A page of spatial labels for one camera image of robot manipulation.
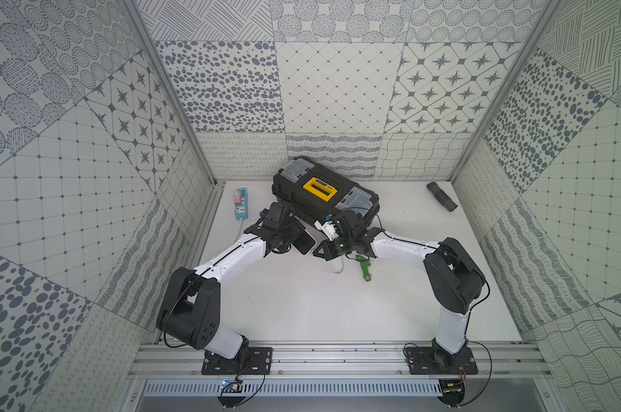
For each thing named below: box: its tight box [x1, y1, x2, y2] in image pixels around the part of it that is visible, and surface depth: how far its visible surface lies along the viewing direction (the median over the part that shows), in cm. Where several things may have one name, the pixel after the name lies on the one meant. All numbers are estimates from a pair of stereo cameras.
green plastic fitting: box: [355, 254, 372, 282], surface depth 94 cm
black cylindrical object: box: [426, 181, 459, 213], surface depth 116 cm
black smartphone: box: [289, 229, 318, 256], surface depth 90 cm
